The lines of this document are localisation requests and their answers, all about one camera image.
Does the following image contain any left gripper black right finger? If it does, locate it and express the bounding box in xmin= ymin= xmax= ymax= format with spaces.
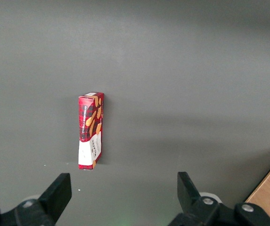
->
xmin=167 ymin=171 xmax=270 ymax=226

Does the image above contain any red tartan shortbread cookie box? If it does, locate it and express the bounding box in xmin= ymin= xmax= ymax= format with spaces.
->
xmin=77 ymin=91 xmax=105 ymax=170

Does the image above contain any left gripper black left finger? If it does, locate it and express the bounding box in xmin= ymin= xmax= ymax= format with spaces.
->
xmin=0 ymin=173 xmax=73 ymax=226

